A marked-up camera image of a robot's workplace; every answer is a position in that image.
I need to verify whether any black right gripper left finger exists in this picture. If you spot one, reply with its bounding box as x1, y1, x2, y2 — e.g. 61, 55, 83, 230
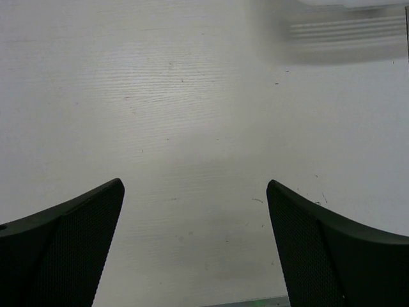
1, 178, 125, 306

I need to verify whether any white plastic mesh basket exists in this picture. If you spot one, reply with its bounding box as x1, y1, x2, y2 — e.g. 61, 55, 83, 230
247, 1, 408, 67

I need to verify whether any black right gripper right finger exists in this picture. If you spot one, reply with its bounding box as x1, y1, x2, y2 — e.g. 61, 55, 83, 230
266, 180, 408, 306

